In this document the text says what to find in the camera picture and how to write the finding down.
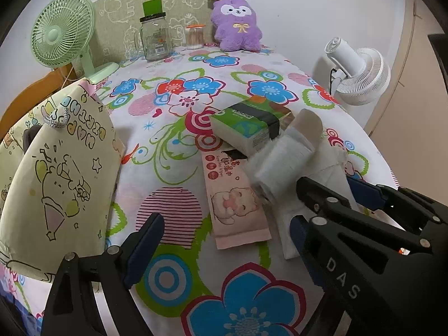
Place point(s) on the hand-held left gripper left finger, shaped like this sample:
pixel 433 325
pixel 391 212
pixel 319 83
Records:
pixel 147 241

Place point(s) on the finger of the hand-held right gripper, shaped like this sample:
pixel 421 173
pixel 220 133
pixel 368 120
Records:
pixel 337 207
pixel 367 190

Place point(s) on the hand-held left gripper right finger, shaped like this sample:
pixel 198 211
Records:
pixel 301 241

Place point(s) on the yellow printed fabric storage box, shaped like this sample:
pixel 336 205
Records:
pixel 63 168

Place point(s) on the black sock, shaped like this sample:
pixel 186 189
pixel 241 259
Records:
pixel 30 138

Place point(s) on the floral tablecloth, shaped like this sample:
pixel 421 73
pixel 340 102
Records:
pixel 245 287

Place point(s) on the pink wet wipes pack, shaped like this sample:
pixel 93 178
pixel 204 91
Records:
pixel 231 213

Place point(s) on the beige door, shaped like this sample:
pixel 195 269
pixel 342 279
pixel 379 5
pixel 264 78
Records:
pixel 420 112

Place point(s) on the white standing fan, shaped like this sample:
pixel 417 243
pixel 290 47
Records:
pixel 364 77

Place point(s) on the green tissue pack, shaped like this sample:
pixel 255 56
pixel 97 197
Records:
pixel 245 122

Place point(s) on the wooden headboard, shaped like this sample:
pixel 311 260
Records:
pixel 21 101

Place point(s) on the glass jar with green lid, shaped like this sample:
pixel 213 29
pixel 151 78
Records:
pixel 155 42

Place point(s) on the purple plush bunny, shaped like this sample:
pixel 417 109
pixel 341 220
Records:
pixel 238 31

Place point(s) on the small cotton swab jar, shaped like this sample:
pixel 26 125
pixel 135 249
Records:
pixel 195 38

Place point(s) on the green desk fan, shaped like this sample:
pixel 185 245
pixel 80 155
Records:
pixel 52 35

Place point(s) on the green printed board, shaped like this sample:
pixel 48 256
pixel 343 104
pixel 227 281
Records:
pixel 115 10

